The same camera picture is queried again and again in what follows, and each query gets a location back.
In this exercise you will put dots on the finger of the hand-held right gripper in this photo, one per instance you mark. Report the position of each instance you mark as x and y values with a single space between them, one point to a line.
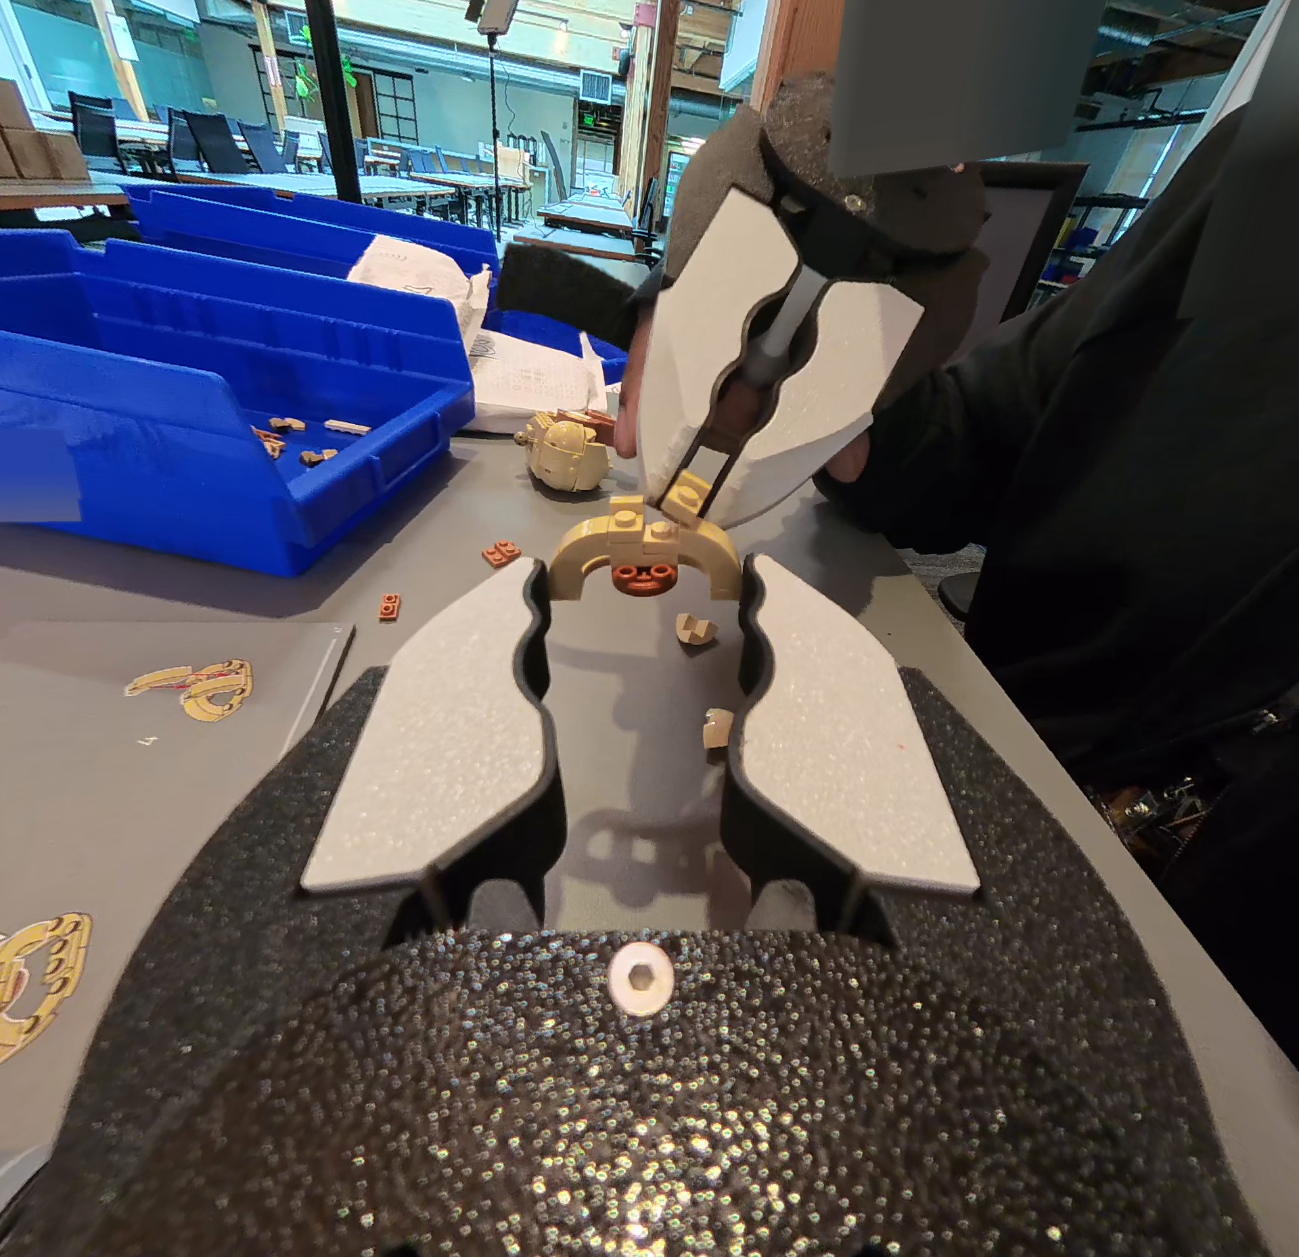
702 293
843 363

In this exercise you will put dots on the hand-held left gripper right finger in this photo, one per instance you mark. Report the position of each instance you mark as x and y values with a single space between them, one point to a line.
853 748

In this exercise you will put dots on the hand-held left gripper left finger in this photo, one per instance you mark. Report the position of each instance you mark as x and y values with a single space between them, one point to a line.
438 730

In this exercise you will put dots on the tan small square brick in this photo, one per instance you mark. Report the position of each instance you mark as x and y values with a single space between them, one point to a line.
689 494

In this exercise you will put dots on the tan arch brick assembly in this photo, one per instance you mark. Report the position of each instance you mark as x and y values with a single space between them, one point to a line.
577 557

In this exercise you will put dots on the person's right forearm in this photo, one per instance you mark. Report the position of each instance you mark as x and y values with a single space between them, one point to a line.
964 434

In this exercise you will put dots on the grey desk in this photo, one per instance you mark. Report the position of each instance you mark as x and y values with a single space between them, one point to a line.
915 668

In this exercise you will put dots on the person's right hand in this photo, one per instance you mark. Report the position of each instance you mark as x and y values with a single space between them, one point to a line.
636 414

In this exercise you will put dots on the blue plastic bin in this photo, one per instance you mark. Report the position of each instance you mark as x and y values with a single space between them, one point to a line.
608 352
183 446
255 217

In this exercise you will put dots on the black framed monitor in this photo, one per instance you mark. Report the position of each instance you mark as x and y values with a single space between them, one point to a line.
1025 242

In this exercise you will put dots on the brown plate brick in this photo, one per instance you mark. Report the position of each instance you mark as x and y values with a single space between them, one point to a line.
392 607
503 552

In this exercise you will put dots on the tan curved brick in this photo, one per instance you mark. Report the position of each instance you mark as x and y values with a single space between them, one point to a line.
695 631
718 730

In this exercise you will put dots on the storage shelf rack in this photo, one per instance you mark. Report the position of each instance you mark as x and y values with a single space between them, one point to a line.
1101 242

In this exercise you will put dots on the tan round brick model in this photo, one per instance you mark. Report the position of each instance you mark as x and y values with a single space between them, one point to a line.
563 459

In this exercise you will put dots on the thick wooden column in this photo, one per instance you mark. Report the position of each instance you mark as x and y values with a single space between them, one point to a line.
803 30

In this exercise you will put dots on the grey instruction booklet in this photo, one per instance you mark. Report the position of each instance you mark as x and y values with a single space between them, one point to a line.
153 799

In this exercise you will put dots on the row of office tables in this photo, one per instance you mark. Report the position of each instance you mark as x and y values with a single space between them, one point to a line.
426 185

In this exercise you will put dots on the crumpled white paper bag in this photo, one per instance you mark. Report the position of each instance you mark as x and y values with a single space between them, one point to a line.
405 272

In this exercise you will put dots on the metal key bunch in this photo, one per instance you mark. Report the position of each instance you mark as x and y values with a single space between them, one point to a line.
1149 814

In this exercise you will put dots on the pile of small bricks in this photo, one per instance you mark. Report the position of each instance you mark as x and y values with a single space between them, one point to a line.
344 427

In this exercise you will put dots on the light panel on stand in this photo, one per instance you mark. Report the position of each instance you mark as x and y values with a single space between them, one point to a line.
499 5

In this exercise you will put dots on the person's dark jacket torso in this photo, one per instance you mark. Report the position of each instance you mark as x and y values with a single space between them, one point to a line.
1168 568

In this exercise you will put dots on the black floor lamp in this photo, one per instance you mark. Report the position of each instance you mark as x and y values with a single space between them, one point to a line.
327 81

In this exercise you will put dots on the wooden side table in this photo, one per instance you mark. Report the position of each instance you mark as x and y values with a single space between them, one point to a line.
62 191

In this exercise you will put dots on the stack of cardboard boxes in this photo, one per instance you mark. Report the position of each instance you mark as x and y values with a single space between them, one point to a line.
42 156

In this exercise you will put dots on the thin wooden post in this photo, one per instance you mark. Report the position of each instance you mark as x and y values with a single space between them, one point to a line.
666 60

